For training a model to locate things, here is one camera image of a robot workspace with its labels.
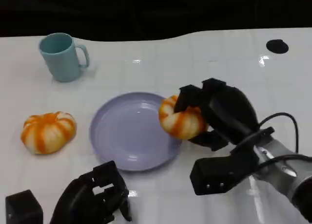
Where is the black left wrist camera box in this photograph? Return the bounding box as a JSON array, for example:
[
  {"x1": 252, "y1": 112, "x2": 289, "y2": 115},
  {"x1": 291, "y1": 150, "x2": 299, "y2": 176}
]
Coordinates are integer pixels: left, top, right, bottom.
[{"x1": 5, "y1": 189, "x2": 44, "y2": 224}]

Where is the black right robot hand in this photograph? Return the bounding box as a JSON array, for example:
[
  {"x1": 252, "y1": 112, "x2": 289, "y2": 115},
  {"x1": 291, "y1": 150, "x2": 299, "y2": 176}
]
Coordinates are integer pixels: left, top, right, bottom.
[{"x1": 173, "y1": 77, "x2": 260, "y2": 152}]

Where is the lilac plate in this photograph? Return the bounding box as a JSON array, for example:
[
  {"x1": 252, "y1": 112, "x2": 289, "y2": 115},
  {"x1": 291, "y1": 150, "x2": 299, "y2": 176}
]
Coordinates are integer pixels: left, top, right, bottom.
[{"x1": 89, "y1": 92, "x2": 183, "y2": 172}]

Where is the black round table hole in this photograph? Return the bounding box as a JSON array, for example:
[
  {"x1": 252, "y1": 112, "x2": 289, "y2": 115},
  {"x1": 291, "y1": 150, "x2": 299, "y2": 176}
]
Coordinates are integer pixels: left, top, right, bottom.
[{"x1": 266, "y1": 39, "x2": 290, "y2": 55}]

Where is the pale green mug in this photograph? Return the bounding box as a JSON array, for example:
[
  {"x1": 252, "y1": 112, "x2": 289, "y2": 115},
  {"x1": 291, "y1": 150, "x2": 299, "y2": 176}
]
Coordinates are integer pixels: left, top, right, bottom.
[{"x1": 39, "y1": 33, "x2": 90, "y2": 83}]

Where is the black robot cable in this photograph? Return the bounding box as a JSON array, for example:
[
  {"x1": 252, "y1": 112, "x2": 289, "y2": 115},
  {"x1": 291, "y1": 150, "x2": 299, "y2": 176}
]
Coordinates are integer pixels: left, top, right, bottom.
[
  {"x1": 255, "y1": 154, "x2": 312, "y2": 172},
  {"x1": 258, "y1": 112, "x2": 299, "y2": 153}
]

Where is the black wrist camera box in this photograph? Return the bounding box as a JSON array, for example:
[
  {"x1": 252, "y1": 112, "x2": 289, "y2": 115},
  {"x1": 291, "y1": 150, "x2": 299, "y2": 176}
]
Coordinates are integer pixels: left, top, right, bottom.
[
  {"x1": 5, "y1": 189, "x2": 44, "y2": 224},
  {"x1": 190, "y1": 126, "x2": 275, "y2": 196}
]

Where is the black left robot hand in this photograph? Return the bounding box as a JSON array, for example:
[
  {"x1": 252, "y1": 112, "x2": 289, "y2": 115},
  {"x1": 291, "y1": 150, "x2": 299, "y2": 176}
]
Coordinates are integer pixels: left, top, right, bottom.
[{"x1": 49, "y1": 160, "x2": 133, "y2": 224}]

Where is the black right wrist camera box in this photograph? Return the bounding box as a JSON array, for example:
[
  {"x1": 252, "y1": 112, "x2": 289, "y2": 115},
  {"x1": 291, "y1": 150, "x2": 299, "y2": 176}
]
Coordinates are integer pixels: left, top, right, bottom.
[{"x1": 190, "y1": 126, "x2": 275, "y2": 196}]

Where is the orange and white bread roll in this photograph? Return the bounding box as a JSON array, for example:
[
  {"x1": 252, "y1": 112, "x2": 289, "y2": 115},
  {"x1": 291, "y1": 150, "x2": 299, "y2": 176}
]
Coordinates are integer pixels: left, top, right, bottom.
[
  {"x1": 20, "y1": 111, "x2": 77, "y2": 155},
  {"x1": 158, "y1": 94, "x2": 209, "y2": 140}
]

